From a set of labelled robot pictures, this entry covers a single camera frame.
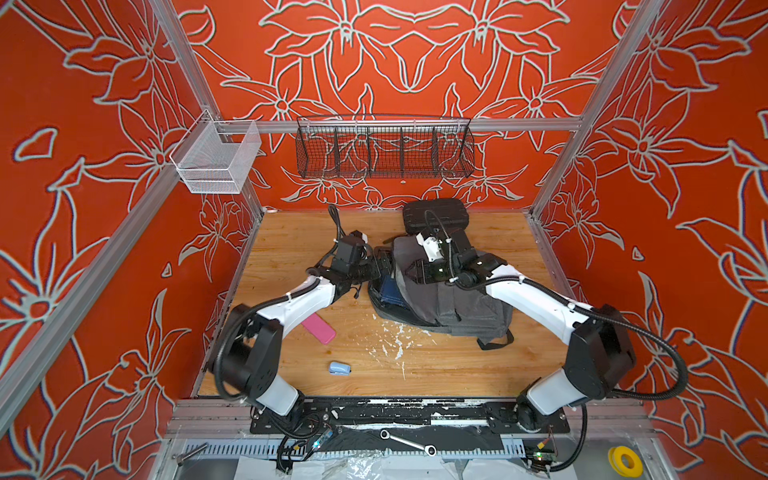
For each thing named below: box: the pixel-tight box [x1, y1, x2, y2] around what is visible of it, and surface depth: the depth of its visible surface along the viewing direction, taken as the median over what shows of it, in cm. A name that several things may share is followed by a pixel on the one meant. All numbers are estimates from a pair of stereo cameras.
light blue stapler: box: [329, 361, 352, 376], surface depth 81 cm
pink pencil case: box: [301, 312, 336, 345], surface depth 89 cm
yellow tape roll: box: [608, 446, 644, 478], surface depth 68 cm
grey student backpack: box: [368, 236, 514, 350], surface depth 87 cm
